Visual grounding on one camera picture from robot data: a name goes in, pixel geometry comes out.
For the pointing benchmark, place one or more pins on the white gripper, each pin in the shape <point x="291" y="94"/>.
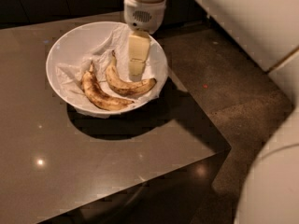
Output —
<point x="144" y="15"/>

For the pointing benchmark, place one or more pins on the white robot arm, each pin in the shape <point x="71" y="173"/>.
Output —
<point x="235" y="66"/>

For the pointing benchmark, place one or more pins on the spotted banana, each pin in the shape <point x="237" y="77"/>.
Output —
<point x="126" y="88"/>
<point x="95" y="94"/>

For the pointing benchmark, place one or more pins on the white bowl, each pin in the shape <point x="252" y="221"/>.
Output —
<point x="105" y="68"/>

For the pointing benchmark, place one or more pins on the white paper towel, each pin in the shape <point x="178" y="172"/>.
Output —
<point x="73" y="53"/>

